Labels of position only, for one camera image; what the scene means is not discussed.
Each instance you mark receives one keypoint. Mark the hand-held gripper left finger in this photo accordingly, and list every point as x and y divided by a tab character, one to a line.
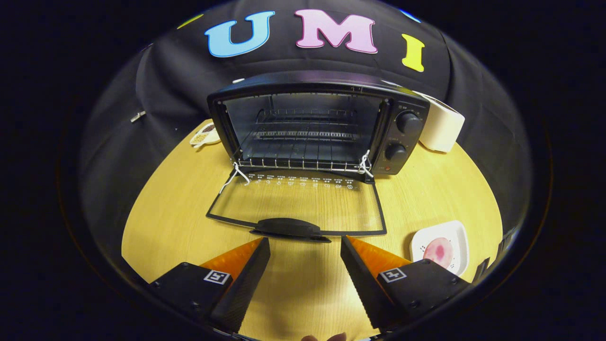
244	284

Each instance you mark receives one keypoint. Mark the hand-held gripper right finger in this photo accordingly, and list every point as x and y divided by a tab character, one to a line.
362	284

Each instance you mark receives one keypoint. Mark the pink ham slice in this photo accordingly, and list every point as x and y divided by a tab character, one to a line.
438	252

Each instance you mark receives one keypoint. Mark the white square plate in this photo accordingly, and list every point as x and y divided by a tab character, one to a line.
458	237

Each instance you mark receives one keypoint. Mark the black toaster oven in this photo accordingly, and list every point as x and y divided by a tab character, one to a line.
402	142

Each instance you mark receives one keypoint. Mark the white pop-up toaster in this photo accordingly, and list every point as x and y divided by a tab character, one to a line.
442	128

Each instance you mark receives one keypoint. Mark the small divided snack dish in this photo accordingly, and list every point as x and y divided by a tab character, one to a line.
204	135

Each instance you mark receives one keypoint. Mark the silver cloth clip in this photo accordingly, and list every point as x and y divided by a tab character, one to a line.
138	116

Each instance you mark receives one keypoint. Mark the black backdrop cloth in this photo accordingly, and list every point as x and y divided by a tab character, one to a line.
165	94

